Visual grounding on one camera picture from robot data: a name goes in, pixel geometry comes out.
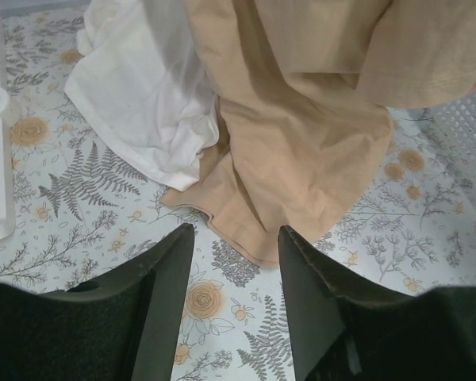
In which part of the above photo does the beige t shirt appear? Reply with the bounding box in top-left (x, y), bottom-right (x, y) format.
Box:
top-left (163, 1), bottom-right (476, 266)

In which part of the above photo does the right white basket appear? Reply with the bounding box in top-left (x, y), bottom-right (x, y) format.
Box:
top-left (430, 91), bottom-right (476, 170)

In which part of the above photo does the white printed t shirt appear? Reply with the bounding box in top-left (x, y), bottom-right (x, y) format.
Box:
top-left (64, 1), bottom-right (219, 191)

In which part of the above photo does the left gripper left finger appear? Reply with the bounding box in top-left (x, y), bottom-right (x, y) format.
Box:
top-left (0, 224), bottom-right (194, 380)

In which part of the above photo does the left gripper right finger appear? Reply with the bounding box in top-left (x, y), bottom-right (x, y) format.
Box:
top-left (278, 226), bottom-right (476, 380)

